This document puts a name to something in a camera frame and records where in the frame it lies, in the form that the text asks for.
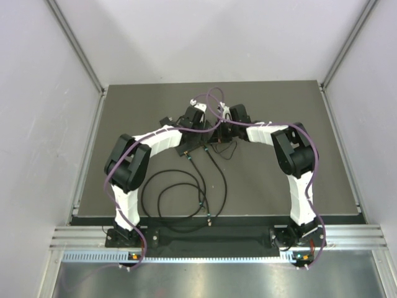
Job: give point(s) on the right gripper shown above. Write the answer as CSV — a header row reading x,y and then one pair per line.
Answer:
x,y
220,132

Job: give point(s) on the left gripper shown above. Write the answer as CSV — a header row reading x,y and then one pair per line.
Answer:
x,y
206,123

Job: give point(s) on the dark grey network switch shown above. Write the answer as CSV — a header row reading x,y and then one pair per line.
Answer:
x,y
190,145

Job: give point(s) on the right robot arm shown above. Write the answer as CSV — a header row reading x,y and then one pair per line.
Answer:
x,y
295,156

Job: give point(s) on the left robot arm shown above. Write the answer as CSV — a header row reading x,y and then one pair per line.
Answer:
x,y
128,162

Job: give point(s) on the black power adapter brick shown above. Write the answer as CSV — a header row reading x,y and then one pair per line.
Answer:
x,y
166,121

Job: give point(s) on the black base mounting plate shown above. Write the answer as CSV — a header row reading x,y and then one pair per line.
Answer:
x,y
206,242

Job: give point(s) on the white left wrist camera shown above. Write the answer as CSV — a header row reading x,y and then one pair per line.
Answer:
x,y
199,106

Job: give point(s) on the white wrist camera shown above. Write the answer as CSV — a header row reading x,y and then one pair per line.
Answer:
x,y
199,106
224,111

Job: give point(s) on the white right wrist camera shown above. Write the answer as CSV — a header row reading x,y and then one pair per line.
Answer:
x,y
224,111

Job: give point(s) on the slotted grey cable duct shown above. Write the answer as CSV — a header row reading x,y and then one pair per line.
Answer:
x,y
128,257

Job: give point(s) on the aluminium front frame rail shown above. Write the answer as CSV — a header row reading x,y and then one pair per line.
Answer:
x,y
339,237

